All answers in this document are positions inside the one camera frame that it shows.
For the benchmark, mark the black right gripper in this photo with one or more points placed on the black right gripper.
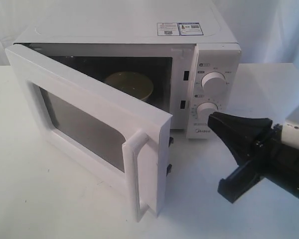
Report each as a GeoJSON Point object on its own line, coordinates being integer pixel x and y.
{"type": "Point", "coordinates": [274, 161]}

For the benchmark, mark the white microwave door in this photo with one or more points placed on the white microwave door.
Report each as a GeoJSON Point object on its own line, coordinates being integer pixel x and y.
{"type": "Point", "coordinates": [117, 137]}

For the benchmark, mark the cream ceramic bowl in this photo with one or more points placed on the cream ceramic bowl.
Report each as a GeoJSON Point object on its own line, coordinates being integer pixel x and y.
{"type": "Point", "coordinates": [132, 83]}

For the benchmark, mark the white microwave oven body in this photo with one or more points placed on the white microwave oven body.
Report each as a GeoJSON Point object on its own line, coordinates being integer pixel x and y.
{"type": "Point", "coordinates": [129, 28]}

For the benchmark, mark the lower white control knob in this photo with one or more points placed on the lower white control knob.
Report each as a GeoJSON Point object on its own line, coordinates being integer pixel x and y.
{"type": "Point", "coordinates": [205, 109]}

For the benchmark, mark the white control knob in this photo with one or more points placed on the white control knob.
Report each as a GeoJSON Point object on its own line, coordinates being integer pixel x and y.
{"type": "Point", "coordinates": [205, 109]}
{"type": "Point", "coordinates": [213, 82]}

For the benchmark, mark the upper white control knob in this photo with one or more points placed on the upper white control knob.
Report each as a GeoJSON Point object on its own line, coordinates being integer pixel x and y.
{"type": "Point", "coordinates": [213, 82]}

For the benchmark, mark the blue white warning sticker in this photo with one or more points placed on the blue white warning sticker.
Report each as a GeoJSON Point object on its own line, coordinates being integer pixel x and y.
{"type": "Point", "coordinates": [179, 29]}

